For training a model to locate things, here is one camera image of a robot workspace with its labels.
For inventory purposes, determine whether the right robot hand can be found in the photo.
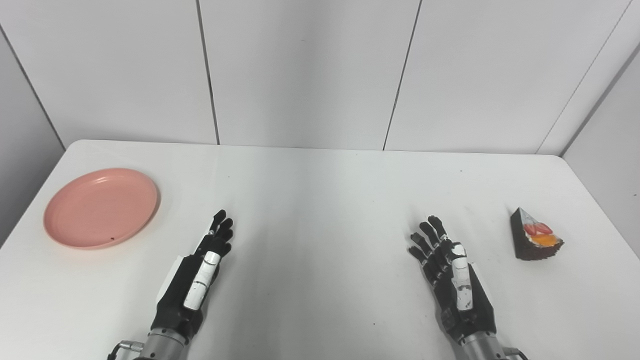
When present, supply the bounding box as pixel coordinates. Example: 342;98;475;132
408;215;498;346

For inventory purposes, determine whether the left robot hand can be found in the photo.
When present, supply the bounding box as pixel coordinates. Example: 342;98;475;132
149;209;235;339

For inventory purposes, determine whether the chocolate cake slice with fruit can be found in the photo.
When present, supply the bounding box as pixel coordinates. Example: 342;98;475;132
510;207;565;262

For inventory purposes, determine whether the pink round plate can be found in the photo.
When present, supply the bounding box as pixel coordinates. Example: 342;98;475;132
43;167;161;250

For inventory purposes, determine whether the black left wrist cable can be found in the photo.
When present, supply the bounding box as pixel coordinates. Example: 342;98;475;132
106;340;146;360

